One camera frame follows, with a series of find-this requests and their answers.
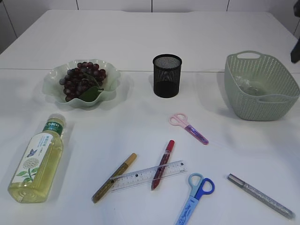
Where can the pink capped scissors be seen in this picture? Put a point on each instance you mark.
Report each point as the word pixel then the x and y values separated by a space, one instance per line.
pixel 181 120

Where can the purple artificial grape bunch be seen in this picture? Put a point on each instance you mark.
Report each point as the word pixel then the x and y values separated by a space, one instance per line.
pixel 84 82

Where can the clear plastic sheet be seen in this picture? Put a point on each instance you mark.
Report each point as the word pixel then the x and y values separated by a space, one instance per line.
pixel 247 86

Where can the green tea plastic bottle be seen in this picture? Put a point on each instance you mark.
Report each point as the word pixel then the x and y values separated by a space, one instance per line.
pixel 33 178

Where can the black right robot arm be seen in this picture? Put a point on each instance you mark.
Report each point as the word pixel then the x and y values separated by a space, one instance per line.
pixel 295 53

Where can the red glitter pen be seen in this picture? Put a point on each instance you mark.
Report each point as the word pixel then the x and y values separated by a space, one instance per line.
pixel 161 167

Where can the black mesh pen holder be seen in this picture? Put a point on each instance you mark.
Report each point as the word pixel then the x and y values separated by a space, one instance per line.
pixel 167 69

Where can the gold glitter pen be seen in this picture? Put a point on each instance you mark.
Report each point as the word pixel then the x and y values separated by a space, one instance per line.
pixel 109 183

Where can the transparent plastic ruler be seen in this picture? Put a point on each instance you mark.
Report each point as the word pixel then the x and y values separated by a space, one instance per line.
pixel 145 176

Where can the light green wavy plate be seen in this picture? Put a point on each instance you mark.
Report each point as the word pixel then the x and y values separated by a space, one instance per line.
pixel 51 86

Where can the green woven plastic basket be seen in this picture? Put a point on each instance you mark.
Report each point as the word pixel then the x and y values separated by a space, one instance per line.
pixel 278 90

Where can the silver glitter pen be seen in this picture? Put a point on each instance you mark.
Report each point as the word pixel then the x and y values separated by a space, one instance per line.
pixel 265 199

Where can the blue capped scissors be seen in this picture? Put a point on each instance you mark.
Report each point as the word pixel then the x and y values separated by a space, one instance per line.
pixel 196 193

